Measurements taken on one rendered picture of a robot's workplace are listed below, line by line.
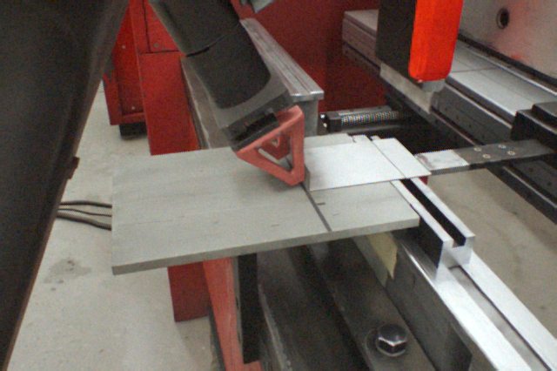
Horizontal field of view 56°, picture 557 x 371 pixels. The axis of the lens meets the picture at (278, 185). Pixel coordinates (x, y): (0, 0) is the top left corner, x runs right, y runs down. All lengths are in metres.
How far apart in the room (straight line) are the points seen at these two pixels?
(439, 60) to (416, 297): 0.24
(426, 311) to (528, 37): 0.26
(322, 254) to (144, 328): 1.27
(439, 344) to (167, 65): 1.03
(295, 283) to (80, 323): 1.36
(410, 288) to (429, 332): 0.04
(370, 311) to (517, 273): 1.64
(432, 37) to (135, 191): 0.32
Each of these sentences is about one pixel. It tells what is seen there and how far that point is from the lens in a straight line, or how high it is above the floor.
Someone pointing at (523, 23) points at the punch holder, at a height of 1.19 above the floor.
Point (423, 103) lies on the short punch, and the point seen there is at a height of 1.09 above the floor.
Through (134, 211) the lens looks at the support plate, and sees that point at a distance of 0.48.
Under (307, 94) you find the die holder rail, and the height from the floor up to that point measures 0.97.
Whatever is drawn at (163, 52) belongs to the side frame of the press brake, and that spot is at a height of 0.89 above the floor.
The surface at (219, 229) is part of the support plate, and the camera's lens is 0.45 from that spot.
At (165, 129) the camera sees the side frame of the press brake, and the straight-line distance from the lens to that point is 1.40.
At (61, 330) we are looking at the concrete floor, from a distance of 1.87.
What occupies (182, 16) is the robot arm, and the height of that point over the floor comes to 1.17.
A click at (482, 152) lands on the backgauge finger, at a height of 1.00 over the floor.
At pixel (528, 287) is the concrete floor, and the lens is 2.08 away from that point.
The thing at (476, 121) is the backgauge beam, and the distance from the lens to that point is 0.83.
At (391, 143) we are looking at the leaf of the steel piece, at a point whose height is 1.00.
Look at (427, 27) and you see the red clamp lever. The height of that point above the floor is 1.19.
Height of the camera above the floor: 1.26
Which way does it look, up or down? 31 degrees down
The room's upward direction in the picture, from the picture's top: straight up
